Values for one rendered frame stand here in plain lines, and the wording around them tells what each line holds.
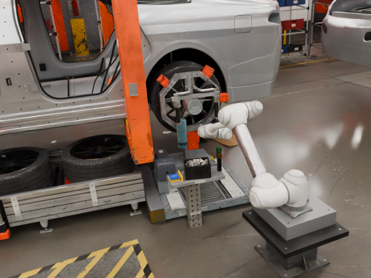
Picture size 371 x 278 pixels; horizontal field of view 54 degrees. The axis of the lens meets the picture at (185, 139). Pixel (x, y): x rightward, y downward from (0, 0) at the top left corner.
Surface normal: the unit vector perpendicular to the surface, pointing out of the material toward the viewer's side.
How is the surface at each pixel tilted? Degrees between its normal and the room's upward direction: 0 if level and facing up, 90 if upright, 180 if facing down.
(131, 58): 90
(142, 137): 90
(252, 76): 90
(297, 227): 90
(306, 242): 0
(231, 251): 0
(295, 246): 0
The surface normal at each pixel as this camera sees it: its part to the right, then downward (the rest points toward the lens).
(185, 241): -0.07, -0.92
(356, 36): -0.93, 0.13
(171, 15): 0.24, 0.22
